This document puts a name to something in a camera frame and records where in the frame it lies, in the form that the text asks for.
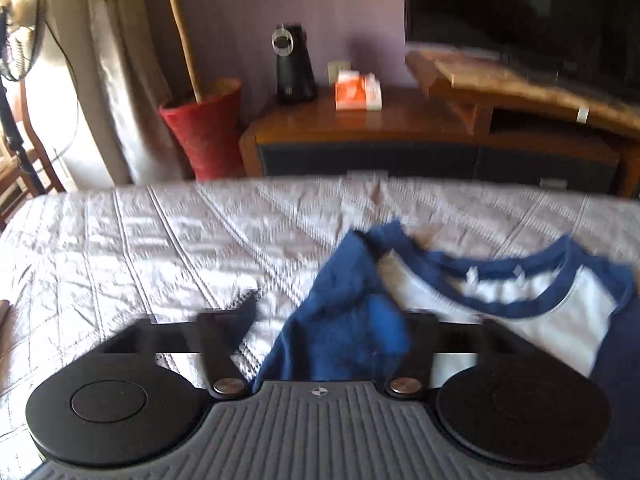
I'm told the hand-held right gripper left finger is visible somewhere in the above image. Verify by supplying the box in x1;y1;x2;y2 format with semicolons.
100;292;258;401

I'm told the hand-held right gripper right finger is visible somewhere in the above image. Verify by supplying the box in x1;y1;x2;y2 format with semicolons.
370;296;521;401

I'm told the white blue raglan printed shirt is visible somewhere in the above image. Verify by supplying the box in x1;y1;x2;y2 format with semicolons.
252;219;640;396

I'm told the quilted silver bedspread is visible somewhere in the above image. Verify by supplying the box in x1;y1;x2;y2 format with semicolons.
0;172;640;480

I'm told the dark wooden low cabinet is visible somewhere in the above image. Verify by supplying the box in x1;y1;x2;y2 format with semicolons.
239;85;640;198

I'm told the red plant pot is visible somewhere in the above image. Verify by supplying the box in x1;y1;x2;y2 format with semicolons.
159;78;244;182

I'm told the orange white tissue box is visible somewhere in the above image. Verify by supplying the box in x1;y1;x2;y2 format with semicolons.
335;70;383;111

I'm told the wooden chair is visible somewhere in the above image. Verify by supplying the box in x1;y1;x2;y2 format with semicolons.
0;80;67;231

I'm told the wooden television riser shelf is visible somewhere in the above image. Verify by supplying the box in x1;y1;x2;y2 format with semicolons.
405;50;640;196

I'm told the black flat television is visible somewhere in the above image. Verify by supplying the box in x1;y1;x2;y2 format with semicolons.
402;0;640;103

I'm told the standing fan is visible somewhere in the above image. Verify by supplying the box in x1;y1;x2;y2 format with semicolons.
0;0;49;191

